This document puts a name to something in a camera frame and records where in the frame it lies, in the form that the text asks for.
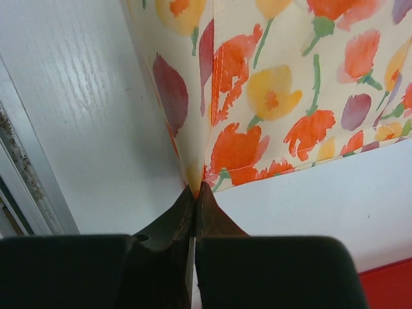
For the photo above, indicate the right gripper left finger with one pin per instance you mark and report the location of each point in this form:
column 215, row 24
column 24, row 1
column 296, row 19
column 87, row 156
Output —
column 144, row 270

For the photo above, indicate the red plastic bin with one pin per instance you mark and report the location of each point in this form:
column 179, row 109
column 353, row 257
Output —
column 389, row 286

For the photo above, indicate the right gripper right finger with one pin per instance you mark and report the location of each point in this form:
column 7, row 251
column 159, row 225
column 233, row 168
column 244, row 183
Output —
column 236, row 270

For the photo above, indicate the aluminium frame rail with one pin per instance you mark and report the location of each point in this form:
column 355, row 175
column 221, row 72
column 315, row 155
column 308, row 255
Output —
column 29, row 188

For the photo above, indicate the orange floral cream skirt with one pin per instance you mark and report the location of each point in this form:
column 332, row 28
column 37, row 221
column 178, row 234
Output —
column 250, row 90

